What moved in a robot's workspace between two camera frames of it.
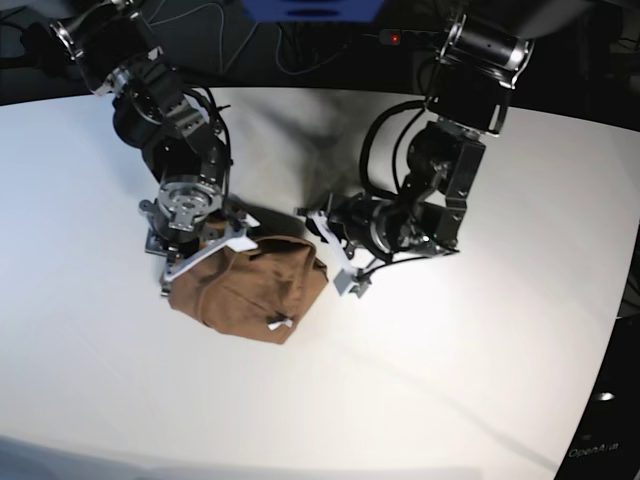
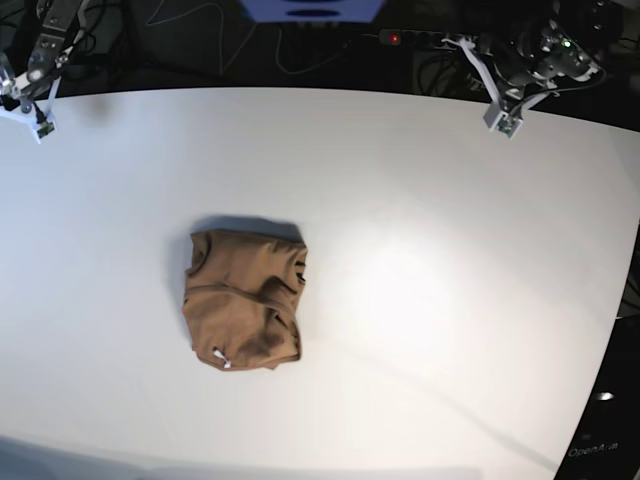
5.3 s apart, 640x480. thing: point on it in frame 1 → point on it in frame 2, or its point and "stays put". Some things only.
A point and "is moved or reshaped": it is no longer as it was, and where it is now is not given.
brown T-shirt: (263, 292) is moved or reshaped
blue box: (311, 11) stays put
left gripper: (355, 220) → (520, 65)
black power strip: (412, 38) stays put
